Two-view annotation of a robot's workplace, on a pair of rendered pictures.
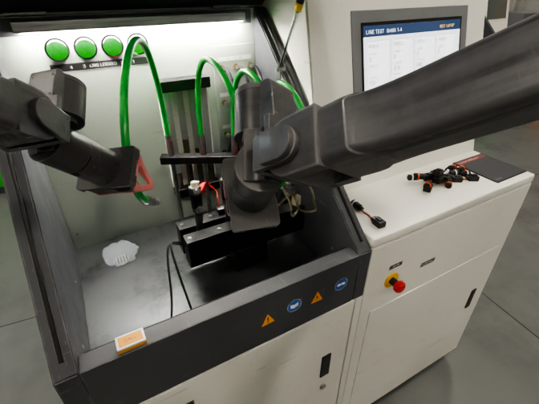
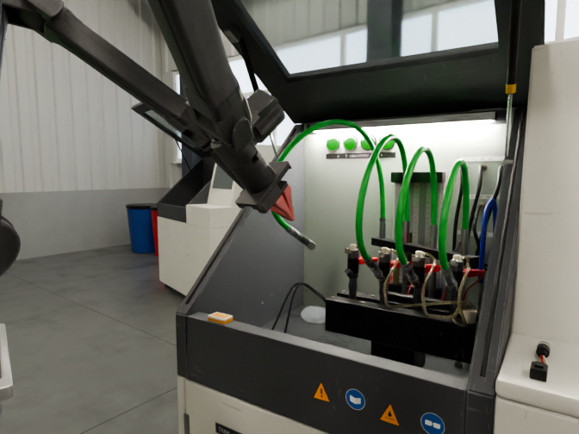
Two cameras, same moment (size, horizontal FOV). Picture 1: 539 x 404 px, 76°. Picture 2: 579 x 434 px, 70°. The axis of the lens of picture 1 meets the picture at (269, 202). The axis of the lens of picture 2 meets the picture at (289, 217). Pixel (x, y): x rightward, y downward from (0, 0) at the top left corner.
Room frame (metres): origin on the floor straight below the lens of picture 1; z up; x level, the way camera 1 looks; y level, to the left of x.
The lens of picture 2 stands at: (0.11, -0.63, 1.29)
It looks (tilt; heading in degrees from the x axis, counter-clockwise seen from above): 6 degrees down; 62
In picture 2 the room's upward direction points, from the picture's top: straight up
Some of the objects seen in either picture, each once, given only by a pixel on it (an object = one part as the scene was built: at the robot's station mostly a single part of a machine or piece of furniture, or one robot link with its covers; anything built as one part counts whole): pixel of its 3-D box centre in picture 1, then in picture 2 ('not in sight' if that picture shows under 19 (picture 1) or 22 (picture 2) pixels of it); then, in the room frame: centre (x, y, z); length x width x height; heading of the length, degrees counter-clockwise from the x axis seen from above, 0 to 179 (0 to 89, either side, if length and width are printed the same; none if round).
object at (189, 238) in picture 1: (243, 235); (399, 336); (0.78, 0.07, 0.91); 0.34 x 0.10 x 0.15; 119
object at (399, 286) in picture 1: (396, 284); not in sight; (0.69, -0.35, 0.80); 0.05 x 0.04 x 0.05; 119
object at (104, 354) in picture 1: (241, 321); (302, 379); (0.51, 0.06, 0.87); 0.62 x 0.04 x 0.16; 119
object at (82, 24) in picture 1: (143, 21); (392, 123); (0.95, 0.31, 1.43); 0.54 x 0.03 x 0.02; 119
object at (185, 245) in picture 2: not in sight; (207, 201); (1.38, 3.54, 1.00); 1.30 x 1.09 x 1.99; 99
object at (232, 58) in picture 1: (238, 99); (479, 203); (1.06, 0.09, 1.20); 0.13 x 0.03 x 0.31; 119
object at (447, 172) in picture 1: (443, 174); not in sight; (0.94, -0.54, 1.01); 0.23 x 0.11 x 0.06; 119
